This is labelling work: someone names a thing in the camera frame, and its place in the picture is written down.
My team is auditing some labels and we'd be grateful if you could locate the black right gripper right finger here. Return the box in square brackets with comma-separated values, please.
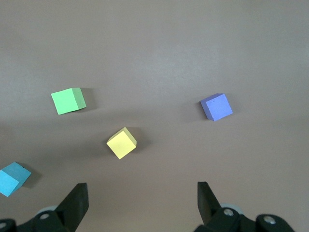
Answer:
[194, 181, 296, 232]

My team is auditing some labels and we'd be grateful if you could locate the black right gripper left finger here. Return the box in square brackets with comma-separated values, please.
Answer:
[0, 183, 89, 232]

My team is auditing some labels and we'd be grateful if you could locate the blue foam cube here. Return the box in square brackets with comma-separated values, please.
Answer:
[0, 161, 32, 198]

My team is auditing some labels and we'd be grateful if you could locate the yellow foam cube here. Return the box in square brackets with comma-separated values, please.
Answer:
[106, 127, 138, 160]

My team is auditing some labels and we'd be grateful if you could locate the green foam cube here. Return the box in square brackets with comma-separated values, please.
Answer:
[51, 87, 87, 115]

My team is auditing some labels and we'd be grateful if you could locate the purple foam cube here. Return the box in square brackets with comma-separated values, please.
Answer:
[199, 93, 233, 122]

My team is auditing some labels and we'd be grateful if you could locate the brown table cover mat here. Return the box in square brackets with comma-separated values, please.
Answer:
[0, 0, 309, 232]

